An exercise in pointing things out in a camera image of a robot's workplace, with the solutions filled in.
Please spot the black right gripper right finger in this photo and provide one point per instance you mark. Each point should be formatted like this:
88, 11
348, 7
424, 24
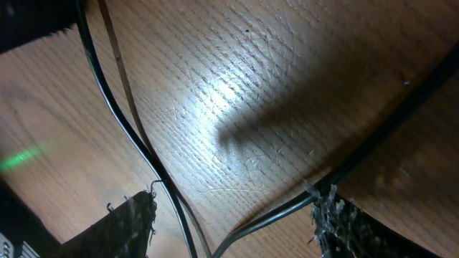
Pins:
343, 230

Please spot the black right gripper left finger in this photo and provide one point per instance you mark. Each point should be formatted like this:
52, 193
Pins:
123, 232

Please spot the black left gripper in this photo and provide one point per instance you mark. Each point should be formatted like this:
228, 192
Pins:
23, 21

